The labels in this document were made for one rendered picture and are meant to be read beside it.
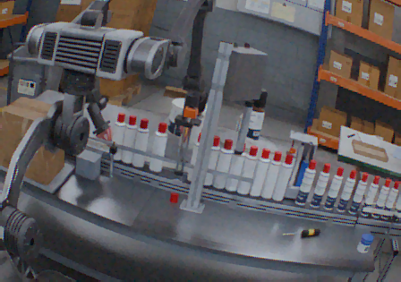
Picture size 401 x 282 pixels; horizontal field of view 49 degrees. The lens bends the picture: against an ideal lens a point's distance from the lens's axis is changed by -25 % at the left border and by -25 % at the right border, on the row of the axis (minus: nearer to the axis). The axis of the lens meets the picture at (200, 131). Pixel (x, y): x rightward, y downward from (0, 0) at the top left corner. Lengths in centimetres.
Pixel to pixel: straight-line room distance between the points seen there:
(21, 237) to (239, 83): 108
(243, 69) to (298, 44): 465
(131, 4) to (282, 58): 215
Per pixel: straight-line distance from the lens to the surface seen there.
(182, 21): 198
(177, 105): 278
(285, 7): 651
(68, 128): 184
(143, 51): 167
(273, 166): 226
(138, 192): 226
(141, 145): 232
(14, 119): 208
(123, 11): 565
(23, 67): 457
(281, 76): 675
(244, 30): 675
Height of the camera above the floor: 182
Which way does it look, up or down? 19 degrees down
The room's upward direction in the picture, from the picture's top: 12 degrees clockwise
